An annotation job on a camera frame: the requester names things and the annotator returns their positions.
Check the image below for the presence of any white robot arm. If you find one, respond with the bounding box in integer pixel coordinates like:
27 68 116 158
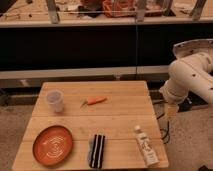
159 52 213 119

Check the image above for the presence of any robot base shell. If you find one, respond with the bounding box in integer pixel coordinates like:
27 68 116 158
172 38 213 59

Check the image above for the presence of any wooden table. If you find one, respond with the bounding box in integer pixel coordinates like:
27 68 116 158
12 81 169 171

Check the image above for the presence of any white lotion bottle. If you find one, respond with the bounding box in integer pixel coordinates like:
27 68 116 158
134 125 159 166

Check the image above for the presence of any orange toy carrot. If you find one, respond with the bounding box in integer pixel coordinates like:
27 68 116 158
81 97 107 107

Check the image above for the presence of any orange ribbed plate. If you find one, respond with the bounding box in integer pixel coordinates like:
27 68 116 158
32 125 73 166

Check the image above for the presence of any black cable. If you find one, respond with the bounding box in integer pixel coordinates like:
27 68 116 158
153 99 172 145

